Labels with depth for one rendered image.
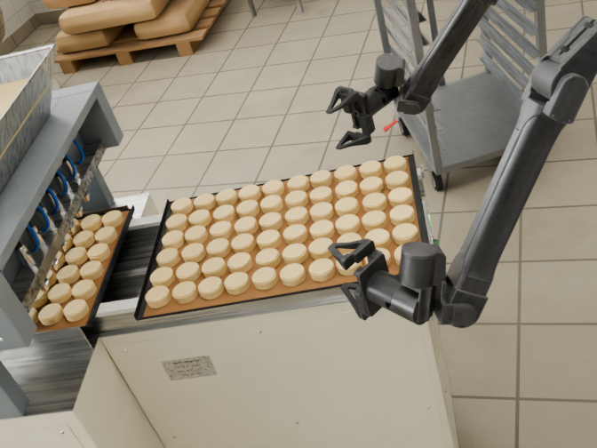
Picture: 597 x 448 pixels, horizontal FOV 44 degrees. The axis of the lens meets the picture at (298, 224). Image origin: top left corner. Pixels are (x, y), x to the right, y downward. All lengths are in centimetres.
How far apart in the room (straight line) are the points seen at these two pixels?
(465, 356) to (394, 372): 84
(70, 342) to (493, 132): 206
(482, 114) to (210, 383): 198
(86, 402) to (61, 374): 8
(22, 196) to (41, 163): 12
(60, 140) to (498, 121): 203
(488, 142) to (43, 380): 206
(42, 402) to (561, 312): 165
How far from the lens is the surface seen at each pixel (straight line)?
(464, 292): 121
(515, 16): 304
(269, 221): 161
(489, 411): 232
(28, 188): 154
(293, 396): 171
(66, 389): 158
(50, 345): 164
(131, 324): 162
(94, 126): 190
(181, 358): 165
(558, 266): 273
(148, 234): 182
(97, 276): 170
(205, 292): 149
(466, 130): 320
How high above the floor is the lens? 185
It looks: 36 degrees down
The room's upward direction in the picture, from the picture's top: 18 degrees counter-clockwise
